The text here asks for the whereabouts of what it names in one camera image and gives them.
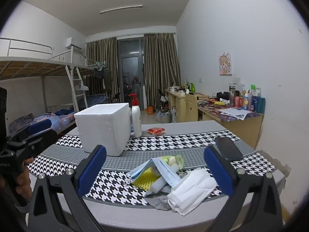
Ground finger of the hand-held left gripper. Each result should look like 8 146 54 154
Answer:
13 129 58 160
6 119 53 143

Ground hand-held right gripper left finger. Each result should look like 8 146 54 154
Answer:
26 145 107 232

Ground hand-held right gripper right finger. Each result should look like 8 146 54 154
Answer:
203 145 284 232

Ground white foam box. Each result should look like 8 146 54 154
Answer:
74 103 132 157

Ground yellow foam net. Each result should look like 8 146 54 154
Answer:
132 167 157 191

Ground white foam tube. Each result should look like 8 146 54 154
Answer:
150 163 179 192

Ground grey sock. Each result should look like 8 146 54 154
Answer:
145 185 172 211

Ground person's left hand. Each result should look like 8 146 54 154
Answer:
13 157 34 200

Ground blue patterned quilt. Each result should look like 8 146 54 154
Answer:
8 112 75 136

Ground black smartphone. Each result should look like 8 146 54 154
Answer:
214 136 245 161

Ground white face mask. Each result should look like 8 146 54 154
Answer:
167 168 218 216

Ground pale green plastic bag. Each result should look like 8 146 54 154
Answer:
160 155 185 172

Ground white bunk bed ladder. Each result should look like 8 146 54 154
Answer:
65 65 88 113

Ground blue face mask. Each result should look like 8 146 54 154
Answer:
126 158 181 188

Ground wooden desk with patterned mat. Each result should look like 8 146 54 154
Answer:
197 97 264 150

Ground houndstooth tablecloth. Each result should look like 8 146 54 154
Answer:
25 120 288 232

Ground printed papers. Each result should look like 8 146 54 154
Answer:
218 107 251 120

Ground white metal bunk bed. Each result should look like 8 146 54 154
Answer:
0 38 94 136

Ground bunk bed with blue mattress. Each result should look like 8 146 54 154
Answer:
86 58 110 109

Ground white pump bottle red cap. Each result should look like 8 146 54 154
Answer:
128 93 143 138

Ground wooden chair with smiley cutout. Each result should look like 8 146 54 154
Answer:
185 93 199 122

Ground plain wooden desk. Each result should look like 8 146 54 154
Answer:
165 88 194 123

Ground red snack packet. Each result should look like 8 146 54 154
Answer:
147 127 166 135

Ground black pouch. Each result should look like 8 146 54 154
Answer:
216 91 230 102

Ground white plastic bags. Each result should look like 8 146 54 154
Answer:
156 109 172 123

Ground row of toiletry bottles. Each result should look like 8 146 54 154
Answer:
228 83 266 114

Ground hanging dark clothes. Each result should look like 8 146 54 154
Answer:
93 66 113 92

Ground white air conditioner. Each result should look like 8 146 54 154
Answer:
66 37 83 51

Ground brown curtain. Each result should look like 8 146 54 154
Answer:
86 37 119 104
143 32 181 108

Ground glass balcony door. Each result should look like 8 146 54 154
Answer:
117 37 145 102

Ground ceiling tube light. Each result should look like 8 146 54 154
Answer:
100 5 143 14

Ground cartoon wall poster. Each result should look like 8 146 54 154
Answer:
218 53 233 76

